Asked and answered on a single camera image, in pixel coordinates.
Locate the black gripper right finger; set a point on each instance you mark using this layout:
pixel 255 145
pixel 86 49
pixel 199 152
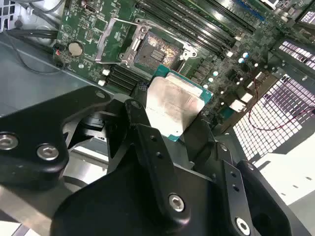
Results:
pixel 236 204

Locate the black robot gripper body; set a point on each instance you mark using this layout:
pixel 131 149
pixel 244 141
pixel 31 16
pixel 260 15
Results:
pixel 110 209

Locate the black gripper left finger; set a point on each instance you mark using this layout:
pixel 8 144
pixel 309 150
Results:
pixel 32 123

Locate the metal socket cover frame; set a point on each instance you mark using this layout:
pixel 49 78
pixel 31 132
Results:
pixel 104 40

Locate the silver CPU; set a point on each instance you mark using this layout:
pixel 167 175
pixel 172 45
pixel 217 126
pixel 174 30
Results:
pixel 172 105

